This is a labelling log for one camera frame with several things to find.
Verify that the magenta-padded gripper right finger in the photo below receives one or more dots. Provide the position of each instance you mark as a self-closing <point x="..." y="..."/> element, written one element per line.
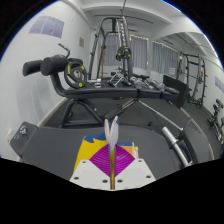
<point x="125" y="161"/>

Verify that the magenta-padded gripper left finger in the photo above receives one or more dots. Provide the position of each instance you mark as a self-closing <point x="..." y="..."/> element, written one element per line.
<point x="100" y="161"/>

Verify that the dark grey padded bench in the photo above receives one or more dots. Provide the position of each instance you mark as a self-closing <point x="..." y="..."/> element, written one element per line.
<point x="53" y="146"/>

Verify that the chrome barbell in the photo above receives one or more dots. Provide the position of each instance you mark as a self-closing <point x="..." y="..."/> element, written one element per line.
<point x="175" y="143"/>

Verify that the black weight bench with rollers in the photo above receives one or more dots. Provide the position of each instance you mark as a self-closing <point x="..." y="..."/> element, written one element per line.
<point x="110" y="91"/>

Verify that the group of chrome dumbbells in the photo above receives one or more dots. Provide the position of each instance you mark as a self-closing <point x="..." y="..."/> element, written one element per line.
<point x="146" y="83"/>

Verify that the black flat panel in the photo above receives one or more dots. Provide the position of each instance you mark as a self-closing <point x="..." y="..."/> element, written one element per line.
<point x="175" y="90"/>

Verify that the black yellow-marked weight plate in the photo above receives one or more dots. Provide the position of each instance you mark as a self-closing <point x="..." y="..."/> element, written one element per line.
<point x="76" y="74"/>

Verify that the black dumbbell stand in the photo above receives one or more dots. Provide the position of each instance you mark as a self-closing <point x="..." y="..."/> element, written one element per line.
<point x="216" y="116"/>

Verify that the black power rack machine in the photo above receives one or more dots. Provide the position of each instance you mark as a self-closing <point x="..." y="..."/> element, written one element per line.
<point x="124" y="53"/>

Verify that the black squat rack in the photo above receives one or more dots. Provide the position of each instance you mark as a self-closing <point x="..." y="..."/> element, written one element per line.
<point x="199" y="80"/>

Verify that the grey window curtain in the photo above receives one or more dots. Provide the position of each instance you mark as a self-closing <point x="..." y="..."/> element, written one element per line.
<point x="165" y="58"/>
<point x="138" y="51"/>

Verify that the white wall socket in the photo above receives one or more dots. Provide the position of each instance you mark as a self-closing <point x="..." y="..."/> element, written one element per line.
<point x="9" y="136"/>

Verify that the small brown wall picture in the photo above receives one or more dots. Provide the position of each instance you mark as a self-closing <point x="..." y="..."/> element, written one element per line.
<point x="81" y="42"/>

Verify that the purple wall poster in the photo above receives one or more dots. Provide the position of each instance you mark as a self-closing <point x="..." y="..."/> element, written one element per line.
<point x="46" y="26"/>

